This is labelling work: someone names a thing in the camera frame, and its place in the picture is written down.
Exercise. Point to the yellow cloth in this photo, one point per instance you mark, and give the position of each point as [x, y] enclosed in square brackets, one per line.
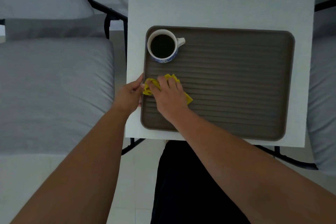
[147, 91]

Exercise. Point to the person's right forearm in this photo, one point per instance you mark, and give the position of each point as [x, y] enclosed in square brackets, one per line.
[249, 174]

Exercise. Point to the person's left hand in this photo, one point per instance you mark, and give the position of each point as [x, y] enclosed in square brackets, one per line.
[127, 97]

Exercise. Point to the right grey cushioned chair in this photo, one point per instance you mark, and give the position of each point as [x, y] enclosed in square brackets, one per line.
[325, 4]

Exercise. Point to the grey cushioned chair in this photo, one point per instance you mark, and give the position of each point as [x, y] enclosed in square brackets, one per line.
[325, 4]
[110, 13]

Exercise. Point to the grey ribbed tray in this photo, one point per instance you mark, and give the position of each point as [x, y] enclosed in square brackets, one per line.
[236, 87]

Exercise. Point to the white blue patterned cup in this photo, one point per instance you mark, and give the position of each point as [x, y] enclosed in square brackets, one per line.
[162, 46]

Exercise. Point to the white table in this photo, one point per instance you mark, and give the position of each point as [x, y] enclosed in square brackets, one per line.
[170, 3]

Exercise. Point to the person's left forearm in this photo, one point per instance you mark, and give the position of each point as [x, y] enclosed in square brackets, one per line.
[78, 174]

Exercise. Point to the left grey cushioned chair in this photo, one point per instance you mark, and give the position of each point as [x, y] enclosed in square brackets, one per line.
[110, 13]

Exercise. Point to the person's right hand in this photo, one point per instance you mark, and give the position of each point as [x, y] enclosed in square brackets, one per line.
[169, 103]

